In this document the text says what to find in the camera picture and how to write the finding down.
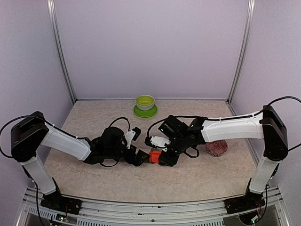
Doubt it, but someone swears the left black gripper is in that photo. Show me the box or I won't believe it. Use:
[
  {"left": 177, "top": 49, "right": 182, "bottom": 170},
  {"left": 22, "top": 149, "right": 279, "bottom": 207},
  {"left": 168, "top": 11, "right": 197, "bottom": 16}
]
[{"left": 105, "top": 145, "right": 150, "bottom": 166}]

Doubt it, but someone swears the red pill bottle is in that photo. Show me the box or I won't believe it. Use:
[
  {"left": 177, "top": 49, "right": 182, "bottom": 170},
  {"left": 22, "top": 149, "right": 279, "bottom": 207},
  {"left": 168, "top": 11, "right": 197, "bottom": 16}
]
[{"left": 149, "top": 150, "right": 162, "bottom": 164}]

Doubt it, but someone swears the green weekly pill organizer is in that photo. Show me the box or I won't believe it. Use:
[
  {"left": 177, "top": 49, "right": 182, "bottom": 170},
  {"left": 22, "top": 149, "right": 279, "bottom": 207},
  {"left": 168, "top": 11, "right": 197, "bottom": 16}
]
[{"left": 150, "top": 148, "right": 162, "bottom": 152}]

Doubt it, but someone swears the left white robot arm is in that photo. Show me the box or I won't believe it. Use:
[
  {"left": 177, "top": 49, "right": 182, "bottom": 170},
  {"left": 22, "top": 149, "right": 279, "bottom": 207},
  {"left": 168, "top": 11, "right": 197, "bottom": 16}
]
[{"left": 0, "top": 111, "right": 150, "bottom": 210}]

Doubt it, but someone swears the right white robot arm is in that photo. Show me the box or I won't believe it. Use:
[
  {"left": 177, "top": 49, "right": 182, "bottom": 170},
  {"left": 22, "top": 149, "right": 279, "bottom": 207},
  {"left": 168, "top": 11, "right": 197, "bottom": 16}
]
[{"left": 145, "top": 103, "right": 291, "bottom": 209}]

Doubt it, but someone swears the green saucer plate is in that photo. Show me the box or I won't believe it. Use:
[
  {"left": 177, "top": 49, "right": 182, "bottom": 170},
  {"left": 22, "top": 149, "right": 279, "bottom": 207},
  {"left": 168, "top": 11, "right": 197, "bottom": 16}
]
[{"left": 134, "top": 105, "right": 158, "bottom": 118}]

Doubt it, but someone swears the red patterned oval tin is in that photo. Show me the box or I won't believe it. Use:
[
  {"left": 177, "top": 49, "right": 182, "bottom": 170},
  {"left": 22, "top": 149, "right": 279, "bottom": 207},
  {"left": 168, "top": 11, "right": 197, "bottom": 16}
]
[{"left": 205, "top": 140, "right": 228, "bottom": 157}]

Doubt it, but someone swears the green and white bowl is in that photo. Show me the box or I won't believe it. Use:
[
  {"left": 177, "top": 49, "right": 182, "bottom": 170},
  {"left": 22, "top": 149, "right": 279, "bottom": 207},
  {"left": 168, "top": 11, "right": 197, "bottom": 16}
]
[{"left": 135, "top": 95, "right": 155, "bottom": 111}]

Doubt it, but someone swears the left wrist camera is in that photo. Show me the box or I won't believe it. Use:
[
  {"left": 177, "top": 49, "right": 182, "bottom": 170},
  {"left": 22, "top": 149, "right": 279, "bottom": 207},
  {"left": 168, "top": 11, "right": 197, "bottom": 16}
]
[{"left": 125, "top": 127, "right": 141, "bottom": 149}]

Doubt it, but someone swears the front aluminium rail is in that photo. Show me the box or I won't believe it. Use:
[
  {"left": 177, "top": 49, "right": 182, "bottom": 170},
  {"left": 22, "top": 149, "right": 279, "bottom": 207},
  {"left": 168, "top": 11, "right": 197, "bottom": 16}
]
[{"left": 16, "top": 187, "right": 291, "bottom": 226}]

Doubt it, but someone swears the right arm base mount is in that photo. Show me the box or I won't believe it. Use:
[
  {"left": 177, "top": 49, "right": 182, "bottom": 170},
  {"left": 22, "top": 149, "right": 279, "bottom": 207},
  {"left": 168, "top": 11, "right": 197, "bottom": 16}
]
[{"left": 224, "top": 196, "right": 265, "bottom": 214}]

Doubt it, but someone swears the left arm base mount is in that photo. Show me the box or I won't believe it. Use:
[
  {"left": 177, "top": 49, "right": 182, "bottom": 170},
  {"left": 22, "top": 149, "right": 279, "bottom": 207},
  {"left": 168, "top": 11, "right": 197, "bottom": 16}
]
[{"left": 40, "top": 196, "right": 82, "bottom": 215}]

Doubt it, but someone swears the right aluminium frame post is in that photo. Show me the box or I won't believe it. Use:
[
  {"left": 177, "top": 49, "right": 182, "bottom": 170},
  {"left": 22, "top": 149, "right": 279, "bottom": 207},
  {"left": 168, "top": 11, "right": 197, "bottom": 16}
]
[{"left": 227, "top": 0, "right": 255, "bottom": 105}]

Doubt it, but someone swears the aluminium frame post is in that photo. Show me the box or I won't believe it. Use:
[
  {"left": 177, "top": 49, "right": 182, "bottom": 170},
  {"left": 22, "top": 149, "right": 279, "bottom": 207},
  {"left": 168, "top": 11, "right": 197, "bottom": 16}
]
[
  {"left": 227, "top": 0, "right": 255, "bottom": 105},
  {"left": 47, "top": 0, "right": 77, "bottom": 105}
]

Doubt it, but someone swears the left aluminium frame post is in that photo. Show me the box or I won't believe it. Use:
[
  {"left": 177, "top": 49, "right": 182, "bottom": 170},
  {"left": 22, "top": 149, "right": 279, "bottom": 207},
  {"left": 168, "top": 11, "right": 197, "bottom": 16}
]
[{"left": 47, "top": 0, "right": 77, "bottom": 105}]

